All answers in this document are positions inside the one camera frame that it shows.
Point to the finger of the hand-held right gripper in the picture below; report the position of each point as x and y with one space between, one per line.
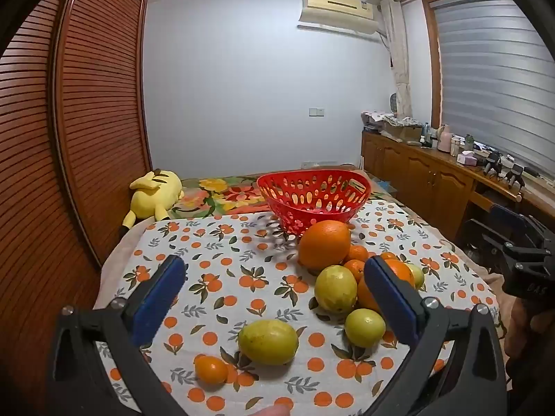
485 236
509 217

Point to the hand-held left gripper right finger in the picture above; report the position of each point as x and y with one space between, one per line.
390 297

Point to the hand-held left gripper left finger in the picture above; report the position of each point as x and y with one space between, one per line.
158 299

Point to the medium orange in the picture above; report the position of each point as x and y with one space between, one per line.
396 271

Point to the large yellow-green pear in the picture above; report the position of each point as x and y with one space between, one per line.
336 288
268 341

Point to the red plastic basket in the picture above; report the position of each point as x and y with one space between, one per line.
286 221

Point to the person's left hand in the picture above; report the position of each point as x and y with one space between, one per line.
271 411

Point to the small yellow-green pear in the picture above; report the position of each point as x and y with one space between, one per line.
417 274
365 327

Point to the small mandarin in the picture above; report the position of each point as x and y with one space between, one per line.
354 269
358 252
211 368

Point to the orange print white cloth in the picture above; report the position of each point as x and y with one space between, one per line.
225 277

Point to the pink tissue box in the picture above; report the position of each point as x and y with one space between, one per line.
466 158

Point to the large orange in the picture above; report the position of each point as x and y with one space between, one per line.
325 245

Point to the wooden cabinet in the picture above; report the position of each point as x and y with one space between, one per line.
416 169

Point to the pink kettle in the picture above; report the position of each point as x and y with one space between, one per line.
444 138

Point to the yellow plush toy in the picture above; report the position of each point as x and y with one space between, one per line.
156 190

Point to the blue plastic bag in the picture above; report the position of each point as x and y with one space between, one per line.
386 187

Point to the floral blanket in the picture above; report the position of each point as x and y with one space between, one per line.
225 195

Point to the cardboard box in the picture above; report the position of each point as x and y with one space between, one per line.
405 132

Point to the grey window blind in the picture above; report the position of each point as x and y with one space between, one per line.
498 73

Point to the printed cloth pile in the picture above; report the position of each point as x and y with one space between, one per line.
381 118

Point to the small round desk fan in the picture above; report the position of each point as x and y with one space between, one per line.
395 104

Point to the cream curtain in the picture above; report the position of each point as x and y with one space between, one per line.
399 52

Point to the wooden louvred wardrobe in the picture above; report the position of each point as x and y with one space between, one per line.
86 95

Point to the white wall socket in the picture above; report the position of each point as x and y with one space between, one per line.
314 163

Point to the wooden window frame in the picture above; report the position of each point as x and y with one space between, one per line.
431 52

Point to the white wall switch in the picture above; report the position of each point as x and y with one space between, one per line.
318 111

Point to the wall air conditioner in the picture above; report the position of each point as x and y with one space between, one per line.
338 8

